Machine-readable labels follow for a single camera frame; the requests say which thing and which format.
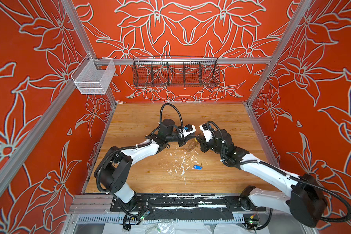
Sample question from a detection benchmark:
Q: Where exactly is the black wire mesh basket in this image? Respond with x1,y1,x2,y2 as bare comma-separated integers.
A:
132,55,220,88

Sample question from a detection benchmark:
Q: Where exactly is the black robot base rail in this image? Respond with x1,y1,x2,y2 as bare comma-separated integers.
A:
70,191,270,232

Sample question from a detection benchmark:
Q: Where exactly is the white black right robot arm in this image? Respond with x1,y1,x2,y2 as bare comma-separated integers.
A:
197,121,351,228

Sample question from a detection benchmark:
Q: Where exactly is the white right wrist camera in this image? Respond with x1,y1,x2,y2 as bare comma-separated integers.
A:
199,123,213,142

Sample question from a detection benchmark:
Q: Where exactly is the aluminium frame corner post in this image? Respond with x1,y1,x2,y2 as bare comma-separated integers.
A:
62,1,117,107
246,0,312,108

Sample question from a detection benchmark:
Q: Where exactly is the aluminium frame corner post right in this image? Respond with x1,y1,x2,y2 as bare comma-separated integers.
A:
246,0,312,108

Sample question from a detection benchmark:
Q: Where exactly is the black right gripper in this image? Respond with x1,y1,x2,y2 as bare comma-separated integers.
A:
194,135,227,158

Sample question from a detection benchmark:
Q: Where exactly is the aluminium frame corner post left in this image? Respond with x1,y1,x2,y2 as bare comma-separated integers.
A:
62,1,117,107

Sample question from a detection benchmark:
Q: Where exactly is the clear acrylic basket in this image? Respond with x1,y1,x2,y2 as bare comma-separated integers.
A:
71,54,116,95

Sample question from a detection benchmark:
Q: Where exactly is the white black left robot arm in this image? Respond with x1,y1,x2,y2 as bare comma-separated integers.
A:
94,103,196,204

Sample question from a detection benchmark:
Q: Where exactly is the aluminium horizontal back rail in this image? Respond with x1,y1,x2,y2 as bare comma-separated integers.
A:
93,57,272,65

